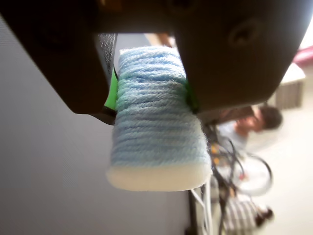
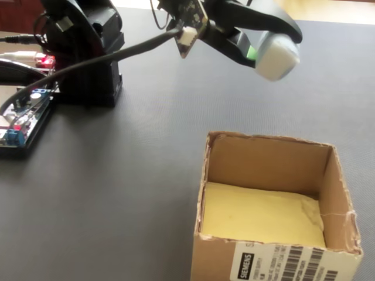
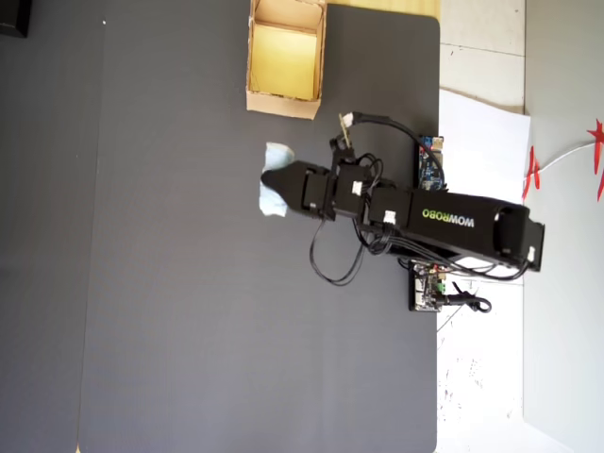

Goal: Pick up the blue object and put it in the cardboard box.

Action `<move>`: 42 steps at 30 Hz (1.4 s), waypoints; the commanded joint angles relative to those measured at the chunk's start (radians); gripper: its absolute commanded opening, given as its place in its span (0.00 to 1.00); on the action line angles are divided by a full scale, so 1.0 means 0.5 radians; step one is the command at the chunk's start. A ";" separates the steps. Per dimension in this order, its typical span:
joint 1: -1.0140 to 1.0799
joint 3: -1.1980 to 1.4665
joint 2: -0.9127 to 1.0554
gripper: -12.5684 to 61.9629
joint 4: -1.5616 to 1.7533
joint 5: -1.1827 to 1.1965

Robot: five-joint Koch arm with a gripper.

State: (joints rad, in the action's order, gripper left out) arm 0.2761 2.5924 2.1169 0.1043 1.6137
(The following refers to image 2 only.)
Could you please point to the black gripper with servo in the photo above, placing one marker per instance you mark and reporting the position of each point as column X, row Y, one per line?
column 218, row 26

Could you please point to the white foam block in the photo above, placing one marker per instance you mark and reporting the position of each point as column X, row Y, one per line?
column 276, row 58

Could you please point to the open brown cardboard box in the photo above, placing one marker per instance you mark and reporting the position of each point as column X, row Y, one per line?
column 337, row 190

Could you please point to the yellow foam pad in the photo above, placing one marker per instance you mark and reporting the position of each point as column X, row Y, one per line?
column 257, row 213

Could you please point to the small red-lit controller board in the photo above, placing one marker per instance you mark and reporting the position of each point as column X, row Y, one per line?
column 44, row 61

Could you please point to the white barcode shipping label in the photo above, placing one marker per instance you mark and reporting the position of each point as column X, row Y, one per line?
column 263, row 263

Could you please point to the electronics controller board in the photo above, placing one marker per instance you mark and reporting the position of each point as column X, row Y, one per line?
column 38, row 128

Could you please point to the black curved band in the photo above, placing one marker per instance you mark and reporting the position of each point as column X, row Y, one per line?
column 20, row 70

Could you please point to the blue-terminal electronics board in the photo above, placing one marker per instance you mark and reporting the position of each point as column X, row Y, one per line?
column 17, row 126

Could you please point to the camera circuit board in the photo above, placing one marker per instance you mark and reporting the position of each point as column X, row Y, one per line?
column 190, row 14

